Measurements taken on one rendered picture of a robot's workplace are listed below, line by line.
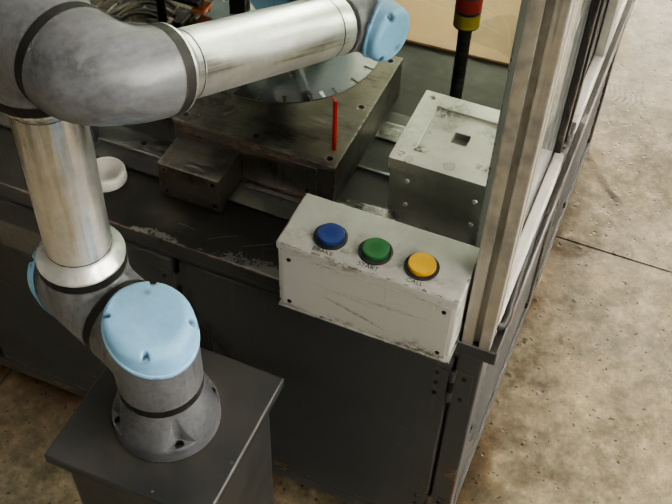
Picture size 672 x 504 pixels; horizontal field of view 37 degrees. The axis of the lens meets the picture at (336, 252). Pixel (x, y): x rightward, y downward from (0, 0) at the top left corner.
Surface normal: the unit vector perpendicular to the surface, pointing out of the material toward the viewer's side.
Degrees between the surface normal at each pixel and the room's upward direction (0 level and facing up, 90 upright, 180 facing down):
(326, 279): 90
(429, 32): 0
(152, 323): 7
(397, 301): 90
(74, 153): 90
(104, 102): 83
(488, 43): 0
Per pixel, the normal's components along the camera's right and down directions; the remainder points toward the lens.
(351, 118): 0.02, -0.66
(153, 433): -0.05, 0.51
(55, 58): -0.11, 0.08
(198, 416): 0.78, 0.23
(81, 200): 0.62, 0.59
